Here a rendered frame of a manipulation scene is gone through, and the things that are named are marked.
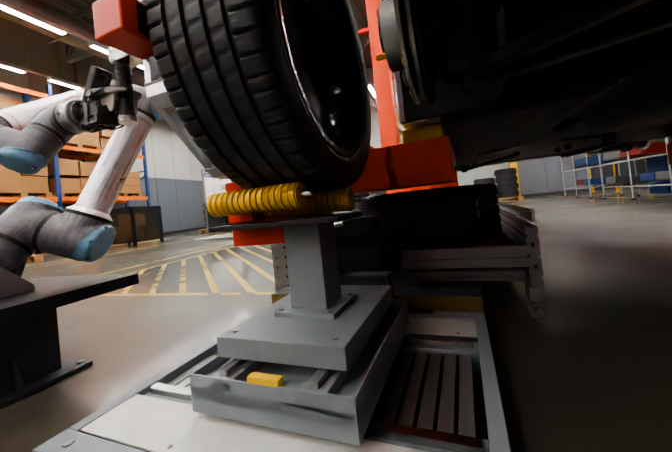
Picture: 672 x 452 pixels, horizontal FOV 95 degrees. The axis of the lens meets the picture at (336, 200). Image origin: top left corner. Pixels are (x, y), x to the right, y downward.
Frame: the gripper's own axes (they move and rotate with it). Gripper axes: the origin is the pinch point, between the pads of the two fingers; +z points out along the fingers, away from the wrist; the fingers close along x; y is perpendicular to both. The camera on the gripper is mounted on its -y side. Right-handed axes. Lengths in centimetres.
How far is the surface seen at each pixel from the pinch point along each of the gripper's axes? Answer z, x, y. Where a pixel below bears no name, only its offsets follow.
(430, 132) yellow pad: 68, -61, 13
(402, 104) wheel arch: 60, -57, 2
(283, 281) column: -8, -73, 69
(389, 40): 65, -11, 2
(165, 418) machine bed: 14, 9, 75
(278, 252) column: -9, -73, 55
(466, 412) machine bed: 72, -9, 77
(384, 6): 65, -10, -5
